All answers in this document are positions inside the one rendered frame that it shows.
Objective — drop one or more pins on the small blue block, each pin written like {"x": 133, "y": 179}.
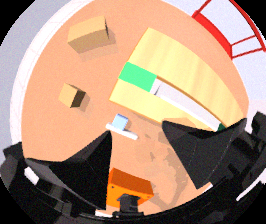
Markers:
{"x": 119, "y": 121}

